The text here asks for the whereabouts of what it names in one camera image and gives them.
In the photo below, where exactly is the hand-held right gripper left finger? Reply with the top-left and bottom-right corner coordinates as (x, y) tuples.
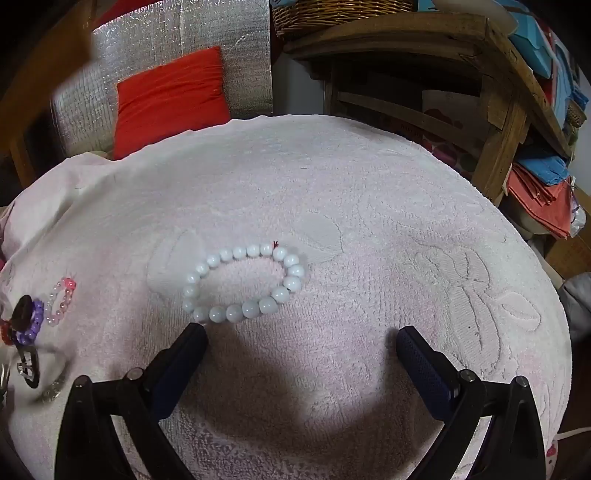
(54, 322), (209, 480)

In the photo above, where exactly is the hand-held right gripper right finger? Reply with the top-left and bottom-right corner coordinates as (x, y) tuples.
(396, 325), (548, 480)

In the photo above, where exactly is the white bead bracelet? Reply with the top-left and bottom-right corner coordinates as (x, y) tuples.
(181, 242), (306, 324)

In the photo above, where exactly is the purple bead bracelet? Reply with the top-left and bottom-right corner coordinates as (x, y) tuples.
(13, 294), (45, 347)

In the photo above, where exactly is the black hair tie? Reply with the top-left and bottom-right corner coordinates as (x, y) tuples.
(16, 344), (43, 388)

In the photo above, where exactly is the grey cloth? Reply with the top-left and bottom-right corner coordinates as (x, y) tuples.
(561, 272), (591, 342)

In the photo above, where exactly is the pale pink textured blanket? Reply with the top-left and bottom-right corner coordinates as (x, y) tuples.
(0, 113), (573, 480)

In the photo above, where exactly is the white plastic bag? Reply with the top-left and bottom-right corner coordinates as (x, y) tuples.
(570, 185), (588, 237)

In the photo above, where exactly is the red pillow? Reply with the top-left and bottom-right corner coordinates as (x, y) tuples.
(112, 46), (232, 160)

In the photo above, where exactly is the silver foil insulation sheet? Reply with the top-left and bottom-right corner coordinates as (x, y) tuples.
(50, 0), (273, 158)

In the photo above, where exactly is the wooden table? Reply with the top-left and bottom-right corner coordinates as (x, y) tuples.
(283, 13), (575, 204)

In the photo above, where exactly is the wicker basket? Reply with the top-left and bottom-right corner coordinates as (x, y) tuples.
(270, 0), (416, 37)

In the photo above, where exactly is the silver chain bracelet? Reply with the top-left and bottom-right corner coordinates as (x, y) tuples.
(39, 364), (70, 402)

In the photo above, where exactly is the pink bead bracelet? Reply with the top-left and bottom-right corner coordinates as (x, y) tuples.
(46, 277), (77, 328)

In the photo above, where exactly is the wooden chair frame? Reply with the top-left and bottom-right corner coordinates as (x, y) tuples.
(0, 0), (100, 185)

